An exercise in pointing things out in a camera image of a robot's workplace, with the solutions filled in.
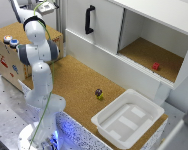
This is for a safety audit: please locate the white cabinet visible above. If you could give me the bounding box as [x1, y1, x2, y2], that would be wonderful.
[62, 0, 188, 108]

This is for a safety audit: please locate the pink block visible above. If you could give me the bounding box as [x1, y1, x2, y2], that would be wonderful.
[151, 62, 161, 71]

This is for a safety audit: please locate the yellow block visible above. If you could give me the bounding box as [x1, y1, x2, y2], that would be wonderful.
[96, 93, 105, 101]

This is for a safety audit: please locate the blue button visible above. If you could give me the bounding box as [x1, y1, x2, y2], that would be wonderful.
[9, 38, 20, 48]

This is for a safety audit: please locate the red button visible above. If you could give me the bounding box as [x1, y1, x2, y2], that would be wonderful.
[2, 34, 13, 44]

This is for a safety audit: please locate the purple block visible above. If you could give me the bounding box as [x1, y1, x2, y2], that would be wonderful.
[94, 88, 103, 95]

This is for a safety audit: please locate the white sliding door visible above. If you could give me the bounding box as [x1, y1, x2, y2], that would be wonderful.
[66, 0, 125, 55]

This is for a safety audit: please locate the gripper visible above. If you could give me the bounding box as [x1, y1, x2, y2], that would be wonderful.
[36, 0, 59, 15]

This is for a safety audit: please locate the green cable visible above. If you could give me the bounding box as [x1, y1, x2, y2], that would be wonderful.
[27, 0, 60, 150]

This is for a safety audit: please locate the white plastic box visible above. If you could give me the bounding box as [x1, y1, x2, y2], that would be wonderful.
[90, 88, 166, 150]

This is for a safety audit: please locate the wooden drawer box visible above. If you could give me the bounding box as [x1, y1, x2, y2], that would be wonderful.
[0, 22, 65, 92]

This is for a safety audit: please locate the black door handle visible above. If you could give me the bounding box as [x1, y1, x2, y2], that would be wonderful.
[84, 4, 96, 36]

